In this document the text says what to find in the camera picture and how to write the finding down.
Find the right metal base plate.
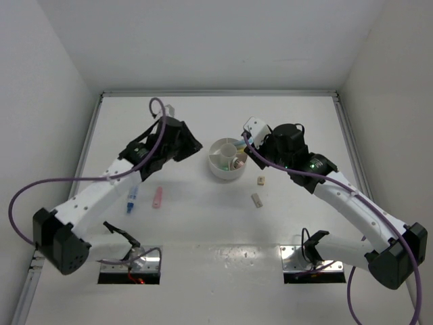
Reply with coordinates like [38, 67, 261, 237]
[279, 245, 344, 274]

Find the blue highlighter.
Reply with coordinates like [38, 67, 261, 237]
[233, 140, 251, 151]

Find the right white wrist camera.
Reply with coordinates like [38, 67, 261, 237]
[243, 116, 272, 149]

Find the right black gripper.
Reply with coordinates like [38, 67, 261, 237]
[244, 129, 291, 171]

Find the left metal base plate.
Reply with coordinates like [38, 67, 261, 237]
[99, 246, 162, 272]

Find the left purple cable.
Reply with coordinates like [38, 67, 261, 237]
[8, 97, 167, 268]

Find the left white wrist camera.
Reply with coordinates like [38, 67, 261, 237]
[165, 104, 175, 117]

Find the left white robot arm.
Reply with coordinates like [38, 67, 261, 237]
[32, 117, 202, 276]

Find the pink white mini stapler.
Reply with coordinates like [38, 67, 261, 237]
[230, 157, 244, 170]

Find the yellow small eraser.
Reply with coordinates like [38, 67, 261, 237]
[257, 176, 265, 186]

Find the metal base plate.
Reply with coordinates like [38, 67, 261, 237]
[99, 246, 162, 272]
[279, 245, 344, 274]

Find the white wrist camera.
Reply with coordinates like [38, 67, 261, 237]
[243, 116, 272, 149]
[165, 104, 175, 117]

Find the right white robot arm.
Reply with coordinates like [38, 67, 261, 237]
[243, 118, 428, 290]

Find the pink highlighter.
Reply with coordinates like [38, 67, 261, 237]
[152, 186, 162, 209]

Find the beige long eraser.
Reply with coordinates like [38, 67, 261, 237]
[251, 193, 263, 209]

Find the white round compartment organizer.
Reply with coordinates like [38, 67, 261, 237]
[208, 137, 248, 181]

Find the blue glue pen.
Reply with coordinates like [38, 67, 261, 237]
[126, 186, 139, 214]

